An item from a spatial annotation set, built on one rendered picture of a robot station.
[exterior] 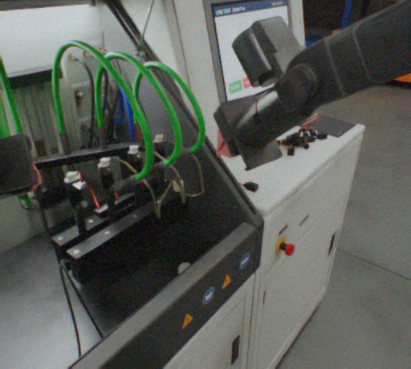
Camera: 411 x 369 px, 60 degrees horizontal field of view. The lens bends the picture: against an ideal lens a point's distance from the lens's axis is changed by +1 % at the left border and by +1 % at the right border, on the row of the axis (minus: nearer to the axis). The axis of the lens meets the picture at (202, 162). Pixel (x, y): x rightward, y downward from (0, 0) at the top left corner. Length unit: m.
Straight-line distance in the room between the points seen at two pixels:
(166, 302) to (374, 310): 1.52
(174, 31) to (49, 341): 0.75
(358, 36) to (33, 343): 0.80
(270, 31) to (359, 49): 0.13
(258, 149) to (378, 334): 1.61
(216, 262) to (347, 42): 0.57
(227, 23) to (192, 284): 0.72
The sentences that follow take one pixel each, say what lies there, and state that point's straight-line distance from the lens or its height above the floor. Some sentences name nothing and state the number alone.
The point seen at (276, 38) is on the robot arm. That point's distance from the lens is 0.43.
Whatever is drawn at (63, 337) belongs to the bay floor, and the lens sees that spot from 0.88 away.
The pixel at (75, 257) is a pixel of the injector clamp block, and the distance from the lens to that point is 0.81.
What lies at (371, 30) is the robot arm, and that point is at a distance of 0.33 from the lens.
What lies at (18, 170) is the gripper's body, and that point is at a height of 1.30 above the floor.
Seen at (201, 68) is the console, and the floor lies 1.27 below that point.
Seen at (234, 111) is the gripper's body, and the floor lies 1.33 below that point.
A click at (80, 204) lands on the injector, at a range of 0.77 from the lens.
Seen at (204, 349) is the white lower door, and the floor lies 0.71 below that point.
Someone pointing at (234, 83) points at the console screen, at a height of 1.20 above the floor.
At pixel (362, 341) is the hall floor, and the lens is 1.97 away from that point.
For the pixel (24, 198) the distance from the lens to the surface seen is 0.57.
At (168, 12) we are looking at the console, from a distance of 0.94.
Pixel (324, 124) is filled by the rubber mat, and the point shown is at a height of 0.98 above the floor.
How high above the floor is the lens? 1.51
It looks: 29 degrees down
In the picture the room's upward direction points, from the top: straight up
